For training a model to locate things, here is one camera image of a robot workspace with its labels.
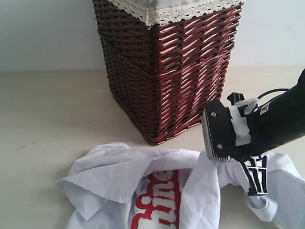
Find black cable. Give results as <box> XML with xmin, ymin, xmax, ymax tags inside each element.
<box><xmin>257</xmin><ymin>88</ymin><xmax>290</xmax><ymax>99</ymax></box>

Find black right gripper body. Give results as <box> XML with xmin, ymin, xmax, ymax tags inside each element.
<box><xmin>226</xmin><ymin>92</ymin><xmax>286</xmax><ymax>162</ymax></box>

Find white shirt with red lettering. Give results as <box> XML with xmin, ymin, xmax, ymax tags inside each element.
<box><xmin>56</xmin><ymin>143</ymin><xmax>305</xmax><ymax>229</ymax></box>

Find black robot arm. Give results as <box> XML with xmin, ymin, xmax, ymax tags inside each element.
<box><xmin>202</xmin><ymin>73</ymin><xmax>305</xmax><ymax>196</ymax></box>

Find brown wicker laundry basket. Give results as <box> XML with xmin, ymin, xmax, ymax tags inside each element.
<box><xmin>93</xmin><ymin>0</ymin><xmax>244</xmax><ymax>145</ymax></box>

